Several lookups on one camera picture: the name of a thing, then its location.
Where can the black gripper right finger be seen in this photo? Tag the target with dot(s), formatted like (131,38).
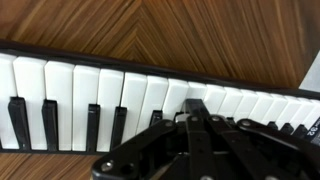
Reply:
(247,150)

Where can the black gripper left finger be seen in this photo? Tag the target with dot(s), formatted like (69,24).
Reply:
(143,155)

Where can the small black piano keyboard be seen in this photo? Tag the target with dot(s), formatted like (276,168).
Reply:
(55,101)

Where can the grey area rug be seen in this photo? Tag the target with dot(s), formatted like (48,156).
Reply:
(311,81)

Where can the round wooden side table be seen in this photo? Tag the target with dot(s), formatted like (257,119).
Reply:
(266,42)

